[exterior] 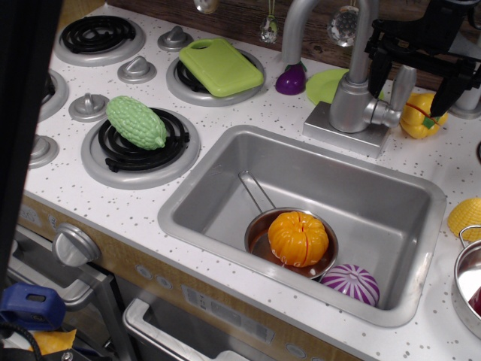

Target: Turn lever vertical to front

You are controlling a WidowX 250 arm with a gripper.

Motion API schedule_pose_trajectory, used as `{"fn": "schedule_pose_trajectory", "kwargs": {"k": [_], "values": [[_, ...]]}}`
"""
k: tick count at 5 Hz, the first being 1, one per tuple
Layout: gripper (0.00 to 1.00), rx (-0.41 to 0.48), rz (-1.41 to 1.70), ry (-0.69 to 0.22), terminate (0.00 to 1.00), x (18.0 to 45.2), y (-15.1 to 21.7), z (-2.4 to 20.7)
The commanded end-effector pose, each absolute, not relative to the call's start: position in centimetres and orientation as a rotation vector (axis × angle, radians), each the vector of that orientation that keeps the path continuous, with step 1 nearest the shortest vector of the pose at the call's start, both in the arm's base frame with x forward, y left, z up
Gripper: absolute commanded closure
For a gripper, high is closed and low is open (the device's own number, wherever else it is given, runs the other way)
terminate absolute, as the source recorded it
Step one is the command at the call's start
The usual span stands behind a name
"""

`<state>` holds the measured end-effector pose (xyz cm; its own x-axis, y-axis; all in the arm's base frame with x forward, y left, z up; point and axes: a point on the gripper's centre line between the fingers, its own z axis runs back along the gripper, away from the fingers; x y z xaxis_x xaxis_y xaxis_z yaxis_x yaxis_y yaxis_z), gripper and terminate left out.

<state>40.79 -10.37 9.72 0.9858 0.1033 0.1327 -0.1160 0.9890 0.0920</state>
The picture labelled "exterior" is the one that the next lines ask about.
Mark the blue clamp tool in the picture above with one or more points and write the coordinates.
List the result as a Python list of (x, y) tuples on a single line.
[(32, 307)]

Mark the silver stove knob front-left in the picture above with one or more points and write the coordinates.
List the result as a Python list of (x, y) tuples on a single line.
[(44, 151)]

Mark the orange toy pumpkin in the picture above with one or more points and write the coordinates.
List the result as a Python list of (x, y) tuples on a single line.
[(298, 239)]

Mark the silver oven front knob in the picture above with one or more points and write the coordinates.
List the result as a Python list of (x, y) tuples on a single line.
[(72, 247)]

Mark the purple toy eggplant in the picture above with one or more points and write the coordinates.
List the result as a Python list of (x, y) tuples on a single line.
[(292, 81)]

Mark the silver stove knob middle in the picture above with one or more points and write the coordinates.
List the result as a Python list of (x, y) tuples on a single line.
[(136, 71)]

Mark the silver oven door handle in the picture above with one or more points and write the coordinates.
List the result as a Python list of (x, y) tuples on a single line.
[(32, 262)]

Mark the yellow toy corn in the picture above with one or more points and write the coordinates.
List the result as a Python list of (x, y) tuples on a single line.
[(466, 213)]

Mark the small steel saucepan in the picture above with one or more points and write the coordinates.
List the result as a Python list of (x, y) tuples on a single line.
[(256, 236)]

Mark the green toy cutting board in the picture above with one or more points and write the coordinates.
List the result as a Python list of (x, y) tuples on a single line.
[(220, 67)]

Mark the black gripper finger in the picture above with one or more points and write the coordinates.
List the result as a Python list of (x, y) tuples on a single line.
[(381, 65), (450, 89)]

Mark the back left stove burner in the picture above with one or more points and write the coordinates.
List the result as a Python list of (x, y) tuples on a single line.
[(98, 41)]

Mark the green toy bitter gourd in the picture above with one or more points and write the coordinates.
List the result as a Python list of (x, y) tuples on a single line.
[(136, 122)]

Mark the green toy plate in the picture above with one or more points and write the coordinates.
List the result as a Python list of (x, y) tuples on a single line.
[(322, 86)]

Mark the silver faucet lever handle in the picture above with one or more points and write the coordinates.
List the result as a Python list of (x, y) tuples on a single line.
[(380, 112)]

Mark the silver stove knob back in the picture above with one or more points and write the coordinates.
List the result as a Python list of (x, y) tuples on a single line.
[(174, 40)]

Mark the silver stove knob left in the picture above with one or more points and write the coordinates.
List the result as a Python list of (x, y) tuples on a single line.
[(89, 108)]

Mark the far left stove burner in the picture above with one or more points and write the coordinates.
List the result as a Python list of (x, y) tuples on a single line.
[(55, 95)]

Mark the silver post at right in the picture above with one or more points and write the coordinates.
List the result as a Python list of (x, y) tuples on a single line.
[(468, 105)]

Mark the black foreground pole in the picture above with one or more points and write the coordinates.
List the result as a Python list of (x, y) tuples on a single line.
[(28, 30)]

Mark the grey toy sink basin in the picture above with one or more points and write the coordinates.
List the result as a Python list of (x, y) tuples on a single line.
[(347, 232)]

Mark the silver dishwasher door handle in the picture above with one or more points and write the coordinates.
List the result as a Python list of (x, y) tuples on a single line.
[(164, 332)]

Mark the hanging glass fruit ornament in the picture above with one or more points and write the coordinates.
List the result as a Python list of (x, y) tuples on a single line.
[(268, 30)]

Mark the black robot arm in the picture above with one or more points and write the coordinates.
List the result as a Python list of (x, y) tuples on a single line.
[(456, 7)]

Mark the yellow cloth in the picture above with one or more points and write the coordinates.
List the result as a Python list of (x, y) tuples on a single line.
[(54, 341)]

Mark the back right stove burner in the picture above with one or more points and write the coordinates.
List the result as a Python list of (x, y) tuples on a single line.
[(185, 86)]

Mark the hanging crystal ball ornament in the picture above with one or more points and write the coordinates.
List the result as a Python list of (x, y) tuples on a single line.
[(342, 26)]

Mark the purple striped toy onion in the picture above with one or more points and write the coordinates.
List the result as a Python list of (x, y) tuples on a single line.
[(354, 282)]

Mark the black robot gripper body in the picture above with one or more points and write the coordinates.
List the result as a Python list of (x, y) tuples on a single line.
[(432, 43)]

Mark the yellow toy bell pepper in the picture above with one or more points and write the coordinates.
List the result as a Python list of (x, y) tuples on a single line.
[(416, 119)]

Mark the front black stove burner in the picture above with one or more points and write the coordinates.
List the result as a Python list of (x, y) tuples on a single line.
[(115, 162)]

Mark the steel pot at right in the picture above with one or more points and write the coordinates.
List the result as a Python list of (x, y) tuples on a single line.
[(466, 282)]

